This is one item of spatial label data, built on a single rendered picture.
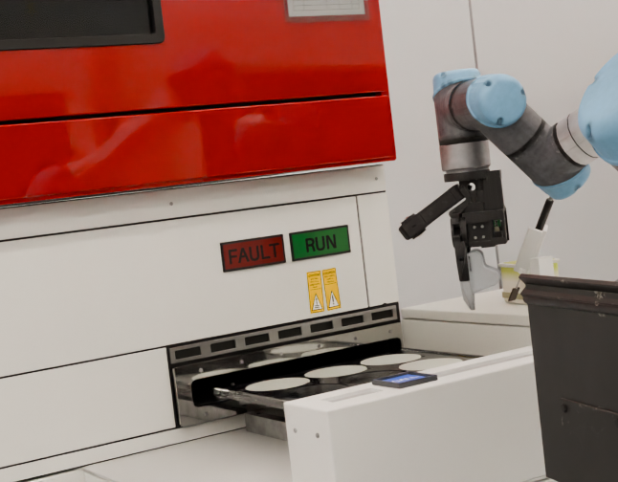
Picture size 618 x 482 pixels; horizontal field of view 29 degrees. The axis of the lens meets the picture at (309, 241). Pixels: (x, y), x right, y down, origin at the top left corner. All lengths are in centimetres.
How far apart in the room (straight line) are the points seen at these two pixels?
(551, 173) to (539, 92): 262
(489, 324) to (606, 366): 78
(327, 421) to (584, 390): 28
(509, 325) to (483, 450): 50
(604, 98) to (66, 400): 98
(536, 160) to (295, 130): 42
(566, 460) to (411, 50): 288
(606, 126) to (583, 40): 339
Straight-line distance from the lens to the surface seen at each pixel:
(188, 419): 191
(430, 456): 139
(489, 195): 183
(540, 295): 126
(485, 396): 143
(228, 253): 194
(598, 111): 119
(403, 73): 401
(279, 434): 185
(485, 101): 170
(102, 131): 181
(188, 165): 186
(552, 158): 175
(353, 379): 184
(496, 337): 192
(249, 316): 196
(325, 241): 203
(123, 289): 187
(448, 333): 202
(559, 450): 129
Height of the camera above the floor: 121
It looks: 3 degrees down
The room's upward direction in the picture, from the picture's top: 7 degrees counter-clockwise
